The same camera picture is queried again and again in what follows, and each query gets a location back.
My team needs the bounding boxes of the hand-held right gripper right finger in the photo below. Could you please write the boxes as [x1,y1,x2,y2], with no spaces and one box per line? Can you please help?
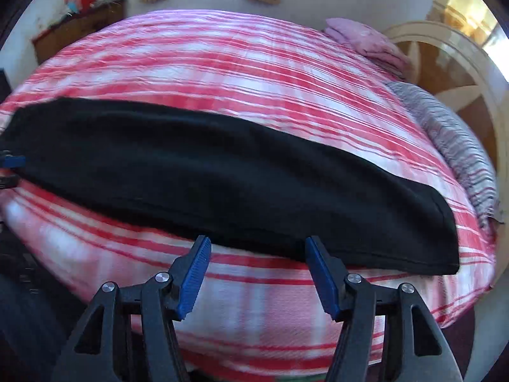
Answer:
[304,236,464,382]

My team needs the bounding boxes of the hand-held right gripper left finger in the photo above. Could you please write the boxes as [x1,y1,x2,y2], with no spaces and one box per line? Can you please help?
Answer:
[52,236,212,382]

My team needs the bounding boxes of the black pants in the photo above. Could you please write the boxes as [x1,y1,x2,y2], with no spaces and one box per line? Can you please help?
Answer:
[0,96,461,276]

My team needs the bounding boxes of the brown wooden dresser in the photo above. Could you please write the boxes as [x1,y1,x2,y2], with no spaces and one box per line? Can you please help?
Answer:
[32,0,128,64]

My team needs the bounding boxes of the grey striped pillow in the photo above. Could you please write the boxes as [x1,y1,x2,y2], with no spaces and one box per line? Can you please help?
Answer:
[384,81,502,229]

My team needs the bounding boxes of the red plaid bed sheet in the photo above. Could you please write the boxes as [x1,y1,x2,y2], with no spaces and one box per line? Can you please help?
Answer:
[0,9,498,378]

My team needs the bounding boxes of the pink folded quilt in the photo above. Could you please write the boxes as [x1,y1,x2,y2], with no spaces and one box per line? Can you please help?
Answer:
[325,18,412,76]

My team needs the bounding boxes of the cream wooden headboard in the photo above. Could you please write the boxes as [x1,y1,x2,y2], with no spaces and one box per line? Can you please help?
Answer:
[381,21,509,192]

